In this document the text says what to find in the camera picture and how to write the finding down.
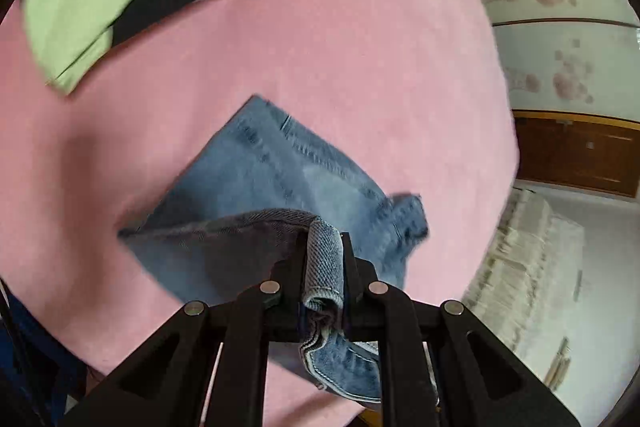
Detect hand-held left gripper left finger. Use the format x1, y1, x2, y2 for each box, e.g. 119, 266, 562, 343
60, 231, 308, 427

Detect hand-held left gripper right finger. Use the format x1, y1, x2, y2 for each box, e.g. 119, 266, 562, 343
341, 232, 581, 427

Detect blue denim jacket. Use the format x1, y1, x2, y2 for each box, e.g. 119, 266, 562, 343
117, 94, 431, 405

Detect pink bed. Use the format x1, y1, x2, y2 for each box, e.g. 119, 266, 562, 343
0, 0, 521, 427

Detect brown wooden door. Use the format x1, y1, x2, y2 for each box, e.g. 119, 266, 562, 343
512, 109, 640, 198

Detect floral wardrobe doors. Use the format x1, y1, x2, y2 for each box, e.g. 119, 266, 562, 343
440, 0, 640, 118

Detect folded green and black garment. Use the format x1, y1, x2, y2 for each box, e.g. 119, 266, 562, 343
20, 0, 293, 95

